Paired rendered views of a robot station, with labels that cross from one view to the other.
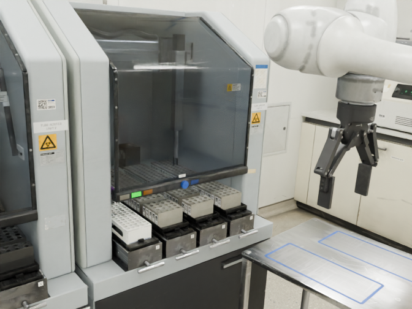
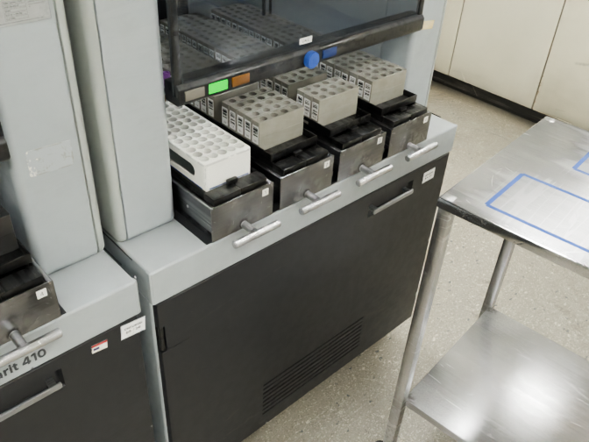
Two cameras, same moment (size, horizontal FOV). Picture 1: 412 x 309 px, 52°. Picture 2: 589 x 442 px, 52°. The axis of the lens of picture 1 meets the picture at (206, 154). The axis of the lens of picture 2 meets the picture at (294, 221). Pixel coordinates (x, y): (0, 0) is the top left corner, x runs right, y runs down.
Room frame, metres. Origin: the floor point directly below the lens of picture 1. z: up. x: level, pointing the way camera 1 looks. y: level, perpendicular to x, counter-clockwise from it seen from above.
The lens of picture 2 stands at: (0.45, 0.19, 1.39)
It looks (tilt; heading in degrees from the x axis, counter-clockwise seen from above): 36 degrees down; 354
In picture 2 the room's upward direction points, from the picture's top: 4 degrees clockwise
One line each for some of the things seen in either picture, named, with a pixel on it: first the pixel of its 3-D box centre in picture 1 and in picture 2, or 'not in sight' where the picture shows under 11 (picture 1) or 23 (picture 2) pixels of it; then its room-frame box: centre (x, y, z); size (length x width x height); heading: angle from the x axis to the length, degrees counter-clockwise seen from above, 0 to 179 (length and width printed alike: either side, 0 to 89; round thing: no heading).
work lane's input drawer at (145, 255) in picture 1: (104, 221); (143, 136); (1.56, 0.39, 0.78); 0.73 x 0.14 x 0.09; 39
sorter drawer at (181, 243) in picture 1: (138, 212); (205, 115); (1.65, 0.27, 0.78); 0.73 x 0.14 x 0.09; 39
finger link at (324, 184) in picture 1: (322, 180); not in sight; (0.80, -0.23, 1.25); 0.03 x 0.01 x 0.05; 129
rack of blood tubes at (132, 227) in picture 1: (119, 220); (179, 138); (1.45, 0.31, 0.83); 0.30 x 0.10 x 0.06; 39
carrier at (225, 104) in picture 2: (156, 208); (247, 110); (1.54, 0.18, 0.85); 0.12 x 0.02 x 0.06; 130
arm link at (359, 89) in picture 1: (359, 88); not in sight; (0.86, -0.30, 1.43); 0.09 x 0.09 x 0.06
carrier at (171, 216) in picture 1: (168, 216); (278, 127); (1.47, 0.13, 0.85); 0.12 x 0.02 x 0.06; 130
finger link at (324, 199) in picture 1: (325, 190); not in sight; (0.82, -0.25, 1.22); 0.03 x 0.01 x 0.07; 39
